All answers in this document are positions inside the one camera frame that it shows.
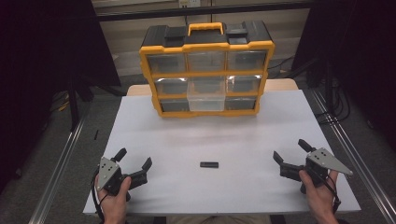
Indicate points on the aluminium floor rail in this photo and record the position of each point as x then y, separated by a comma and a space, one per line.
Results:
59, 168
351, 149

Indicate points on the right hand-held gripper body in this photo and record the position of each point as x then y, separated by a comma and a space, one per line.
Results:
325, 160

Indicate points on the small black rectangular block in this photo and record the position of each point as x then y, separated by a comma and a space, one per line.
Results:
209, 164

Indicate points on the set of clear organizer drawers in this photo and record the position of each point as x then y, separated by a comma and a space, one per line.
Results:
246, 59

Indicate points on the black curtain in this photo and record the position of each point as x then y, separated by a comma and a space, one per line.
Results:
364, 46
37, 62

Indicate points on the white wall socket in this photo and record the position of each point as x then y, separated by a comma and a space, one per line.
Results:
189, 3

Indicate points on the black metal stand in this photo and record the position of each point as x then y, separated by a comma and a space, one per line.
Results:
73, 102

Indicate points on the person's right hand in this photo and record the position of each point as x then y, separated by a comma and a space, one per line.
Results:
320, 202

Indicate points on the clear plastic drawer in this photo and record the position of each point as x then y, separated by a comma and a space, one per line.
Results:
206, 103

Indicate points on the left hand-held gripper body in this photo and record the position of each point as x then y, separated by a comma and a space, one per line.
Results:
107, 170

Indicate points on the person's left hand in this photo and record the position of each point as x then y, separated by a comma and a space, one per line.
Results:
113, 207

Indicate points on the yellow black parts organizer cabinet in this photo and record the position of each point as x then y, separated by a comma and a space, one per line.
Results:
205, 47

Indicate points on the black horizontal bar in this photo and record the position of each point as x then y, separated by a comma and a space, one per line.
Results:
155, 14

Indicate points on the small black floor piece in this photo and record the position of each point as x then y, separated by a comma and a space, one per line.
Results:
96, 134

